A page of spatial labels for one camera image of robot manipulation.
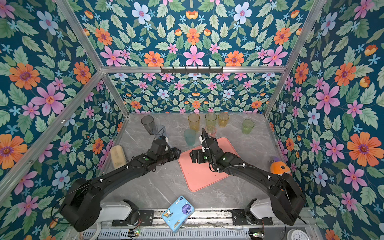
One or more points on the blue translucent plastic cup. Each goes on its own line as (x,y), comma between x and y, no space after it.
(159,131)

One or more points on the dark grey plastic cup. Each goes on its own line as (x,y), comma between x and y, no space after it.
(149,124)

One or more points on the pink rectangular tray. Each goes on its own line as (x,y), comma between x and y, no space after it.
(198,176)

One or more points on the clear plastic cup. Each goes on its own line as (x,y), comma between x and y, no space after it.
(178,126)

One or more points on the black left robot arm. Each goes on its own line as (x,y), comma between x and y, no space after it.
(83,205)

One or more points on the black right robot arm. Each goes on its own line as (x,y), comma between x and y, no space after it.
(285,198)

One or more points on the pink plastic cup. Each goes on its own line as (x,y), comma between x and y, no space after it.
(211,130)

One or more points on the teal plastic cup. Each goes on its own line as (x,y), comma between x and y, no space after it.
(190,137)

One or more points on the olive green plastic cup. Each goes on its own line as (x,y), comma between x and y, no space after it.
(211,119)

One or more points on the yellow plastic cup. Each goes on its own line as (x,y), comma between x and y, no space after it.
(194,121)

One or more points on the amber plastic cup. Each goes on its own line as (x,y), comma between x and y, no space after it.
(223,119)

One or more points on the beige sponge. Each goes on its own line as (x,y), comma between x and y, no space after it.
(118,157)

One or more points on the light green plastic cup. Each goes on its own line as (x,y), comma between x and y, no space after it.
(248,125)

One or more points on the blue cartoon box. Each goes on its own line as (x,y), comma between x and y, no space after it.
(178,213)

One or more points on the orange plush toy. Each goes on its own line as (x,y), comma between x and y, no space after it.
(280,168)

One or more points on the white clock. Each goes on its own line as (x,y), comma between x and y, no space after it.
(296,234)

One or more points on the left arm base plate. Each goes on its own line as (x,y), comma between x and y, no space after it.
(138,218)

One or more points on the black hook rail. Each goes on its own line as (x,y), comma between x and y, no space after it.
(191,70)

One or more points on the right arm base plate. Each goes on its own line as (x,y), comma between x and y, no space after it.
(242,218)

